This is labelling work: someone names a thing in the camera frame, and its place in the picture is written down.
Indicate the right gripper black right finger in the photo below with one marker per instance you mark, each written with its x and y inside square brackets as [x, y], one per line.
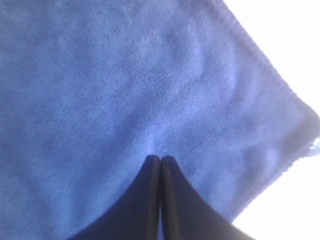
[184, 214]

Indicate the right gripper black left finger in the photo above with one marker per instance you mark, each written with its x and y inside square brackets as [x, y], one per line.
[135, 215]

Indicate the blue terry towel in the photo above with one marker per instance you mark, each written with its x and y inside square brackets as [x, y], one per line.
[89, 88]

